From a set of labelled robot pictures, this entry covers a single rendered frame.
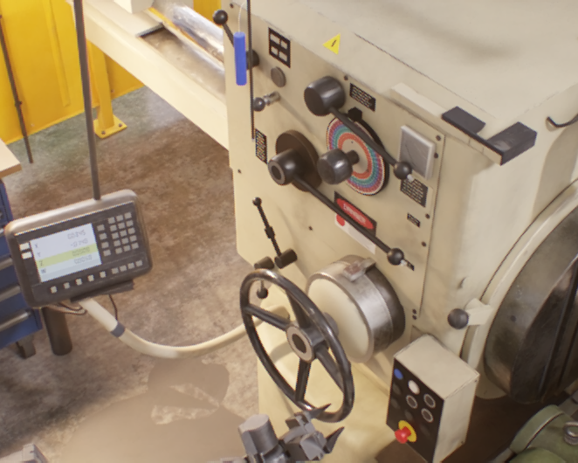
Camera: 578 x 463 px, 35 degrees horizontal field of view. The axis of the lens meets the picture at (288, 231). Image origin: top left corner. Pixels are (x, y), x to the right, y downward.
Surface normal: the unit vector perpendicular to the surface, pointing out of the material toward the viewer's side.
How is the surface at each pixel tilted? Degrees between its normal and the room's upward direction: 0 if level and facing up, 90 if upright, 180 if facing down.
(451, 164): 90
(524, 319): 65
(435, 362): 0
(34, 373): 0
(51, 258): 71
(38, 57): 90
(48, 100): 90
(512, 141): 0
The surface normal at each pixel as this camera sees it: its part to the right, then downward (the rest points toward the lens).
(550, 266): -0.49, -0.29
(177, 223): 0.00, -0.73
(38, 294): 0.40, 0.34
